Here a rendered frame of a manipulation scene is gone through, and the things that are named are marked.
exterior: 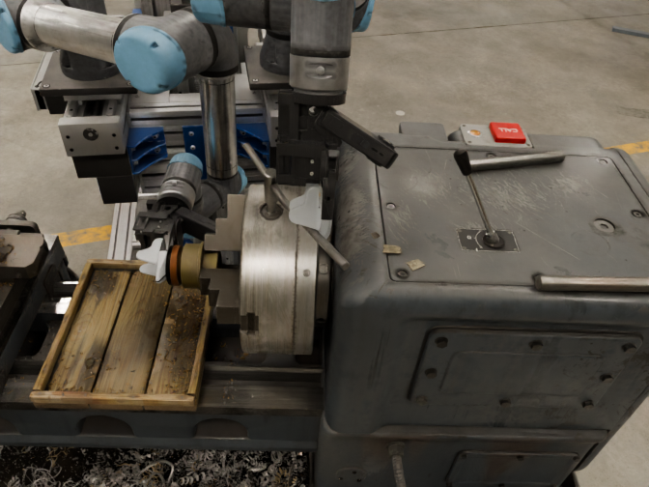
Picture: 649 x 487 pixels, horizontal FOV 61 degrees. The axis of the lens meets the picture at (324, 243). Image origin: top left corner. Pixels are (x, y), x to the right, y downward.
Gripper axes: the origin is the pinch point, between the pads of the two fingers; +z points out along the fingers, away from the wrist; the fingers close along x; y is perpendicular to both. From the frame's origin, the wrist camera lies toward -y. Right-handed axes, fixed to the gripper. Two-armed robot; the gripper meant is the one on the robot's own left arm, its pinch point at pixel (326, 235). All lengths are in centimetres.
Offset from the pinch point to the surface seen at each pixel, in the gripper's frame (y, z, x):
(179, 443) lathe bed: 28, 57, -19
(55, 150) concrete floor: 140, 56, -235
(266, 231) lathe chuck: 9.2, 4.5, -11.2
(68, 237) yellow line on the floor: 111, 79, -169
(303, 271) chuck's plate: 2.9, 9.8, -7.8
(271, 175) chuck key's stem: 8.4, -5.2, -10.5
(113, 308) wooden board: 43, 33, -33
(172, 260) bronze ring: 26.5, 14.0, -18.5
